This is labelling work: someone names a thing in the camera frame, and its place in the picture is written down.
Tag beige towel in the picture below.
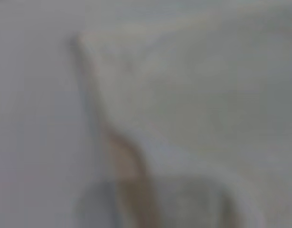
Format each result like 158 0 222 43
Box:
67 0 292 228

